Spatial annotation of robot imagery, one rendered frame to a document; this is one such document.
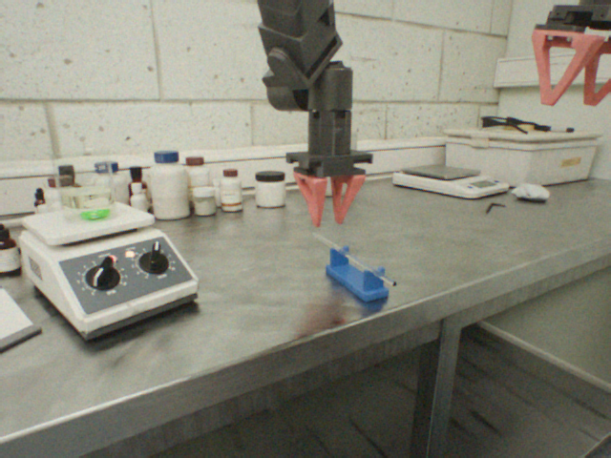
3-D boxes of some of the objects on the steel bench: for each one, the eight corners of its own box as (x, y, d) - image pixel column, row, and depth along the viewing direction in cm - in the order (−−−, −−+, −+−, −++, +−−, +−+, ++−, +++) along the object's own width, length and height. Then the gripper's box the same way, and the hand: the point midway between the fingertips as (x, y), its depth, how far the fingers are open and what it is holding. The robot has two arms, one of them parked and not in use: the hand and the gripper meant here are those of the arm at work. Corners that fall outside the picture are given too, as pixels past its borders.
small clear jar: (221, 214, 84) (219, 189, 82) (199, 218, 81) (197, 192, 79) (212, 209, 87) (210, 185, 86) (191, 213, 85) (189, 188, 83)
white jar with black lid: (276, 209, 88) (276, 176, 85) (250, 206, 90) (248, 174, 88) (290, 202, 93) (290, 171, 91) (265, 199, 96) (264, 169, 94)
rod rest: (389, 297, 48) (391, 268, 47) (365, 302, 46) (367, 274, 45) (346, 267, 56) (347, 243, 55) (324, 271, 55) (325, 246, 54)
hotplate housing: (202, 301, 47) (197, 235, 44) (84, 346, 38) (69, 268, 35) (121, 254, 61) (115, 202, 59) (23, 279, 52) (10, 220, 50)
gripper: (305, 110, 47) (305, 236, 52) (378, 110, 51) (371, 226, 56) (283, 110, 53) (284, 222, 58) (349, 109, 57) (347, 215, 62)
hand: (327, 218), depth 57 cm, fingers open, 3 cm apart
